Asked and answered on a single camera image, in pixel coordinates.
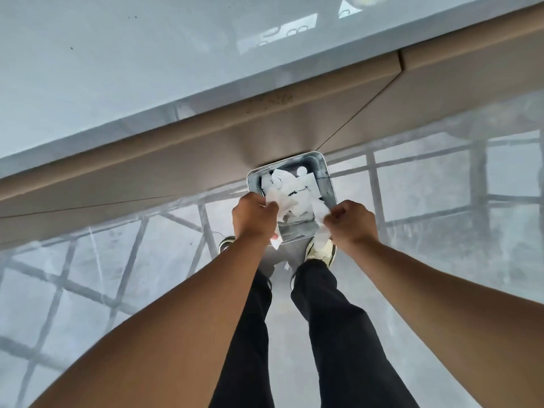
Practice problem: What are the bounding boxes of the person's right forearm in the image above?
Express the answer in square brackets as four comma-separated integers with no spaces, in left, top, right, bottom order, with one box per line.
[340,240,544,408]

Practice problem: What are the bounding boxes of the person's right cream shoe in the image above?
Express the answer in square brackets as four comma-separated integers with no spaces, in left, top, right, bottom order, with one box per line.
[305,238,337,269]

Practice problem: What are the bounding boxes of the white paper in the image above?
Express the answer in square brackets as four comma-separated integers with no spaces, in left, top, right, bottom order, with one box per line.
[260,167,337,252]

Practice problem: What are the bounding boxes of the grey square waste bin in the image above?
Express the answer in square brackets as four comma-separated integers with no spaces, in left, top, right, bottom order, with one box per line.
[246,151,338,245]

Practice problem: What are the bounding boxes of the beige wide cabinet door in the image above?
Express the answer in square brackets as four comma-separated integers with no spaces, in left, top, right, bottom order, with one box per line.
[0,52,403,252]

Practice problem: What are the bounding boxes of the beige narrow cabinet door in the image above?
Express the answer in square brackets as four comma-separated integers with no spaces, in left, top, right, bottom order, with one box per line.
[316,3,544,154]

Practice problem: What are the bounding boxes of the black trousers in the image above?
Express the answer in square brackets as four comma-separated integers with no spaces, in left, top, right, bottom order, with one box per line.
[209,259,420,408]

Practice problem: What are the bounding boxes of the person's right hand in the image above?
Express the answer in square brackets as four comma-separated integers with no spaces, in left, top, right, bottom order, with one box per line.
[324,200,379,256]

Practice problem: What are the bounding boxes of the person's left forearm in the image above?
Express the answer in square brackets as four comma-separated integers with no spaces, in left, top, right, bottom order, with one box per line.
[30,233,280,408]

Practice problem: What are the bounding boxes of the person's left hand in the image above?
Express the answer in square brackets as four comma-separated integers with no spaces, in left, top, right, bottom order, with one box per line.
[231,192,281,248]

